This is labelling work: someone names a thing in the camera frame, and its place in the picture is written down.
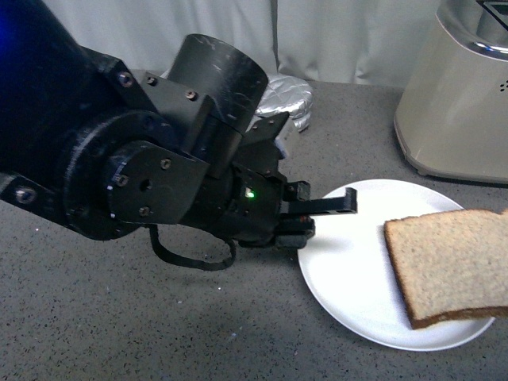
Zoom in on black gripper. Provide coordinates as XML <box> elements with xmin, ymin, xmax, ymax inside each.
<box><xmin>180</xmin><ymin>111</ymin><xmax>358</xmax><ymax>250</ymax></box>

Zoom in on brown bread slice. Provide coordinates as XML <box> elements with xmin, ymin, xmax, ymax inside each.
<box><xmin>383</xmin><ymin>210</ymin><xmax>507</xmax><ymax>329</ymax></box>

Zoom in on beige steel toaster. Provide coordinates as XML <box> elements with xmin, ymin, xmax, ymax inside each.
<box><xmin>394</xmin><ymin>1</ymin><xmax>507</xmax><ymax>184</ymax></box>

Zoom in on white round plate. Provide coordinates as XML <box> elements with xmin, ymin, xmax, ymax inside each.
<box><xmin>298</xmin><ymin>179</ymin><xmax>494</xmax><ymax>352</ymax></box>

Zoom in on lower silver oven mitt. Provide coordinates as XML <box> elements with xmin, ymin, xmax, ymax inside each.
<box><xmin>291</xmin><ymin>110</ymin><xmax>312</xmax><ymax>133</ymax></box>

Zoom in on silver oven mitt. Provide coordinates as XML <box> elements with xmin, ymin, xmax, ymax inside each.
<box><xmin>255</xmin><ymin>74</ymin><xmax>313</xmax><ymax>120</ymax></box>
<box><xmin>291</xmin><ymin>110</ymin><xmax>312</xmax><ymax>133</ymax></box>

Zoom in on upper silver oven mitt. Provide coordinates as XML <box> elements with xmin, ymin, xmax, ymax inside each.
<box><xmin>255</xmin><ymin>74</ymin><xmax>313</xmax><ymax>120</ymax></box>

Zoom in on right grey curtain panel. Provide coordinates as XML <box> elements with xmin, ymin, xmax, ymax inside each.
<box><xmin>276</xmin><ymin>0</ymin><xmax>440</xmax><ymax>87</ymax></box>

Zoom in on grey curtain panel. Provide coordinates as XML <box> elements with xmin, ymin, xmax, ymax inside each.
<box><xmin>276</xmin><ymin>0</ymin><xmax>440</xmax><ymax>87</ymax></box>
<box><xmin>45</xmin><ymin>0</ymin><xmax>277</xmax><ymax>73</ymax></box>

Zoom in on left grey curtain panel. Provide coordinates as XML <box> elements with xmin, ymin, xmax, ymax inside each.
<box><xmin>45</xmin><ymin>0</ymin><xmax>277</xmax><ymax>73</ymax></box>

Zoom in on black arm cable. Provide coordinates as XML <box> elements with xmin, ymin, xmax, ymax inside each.
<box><xmin>149</xmin><ymin>224</ymin><xmax>237</xmax><ymax>272</ymax></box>

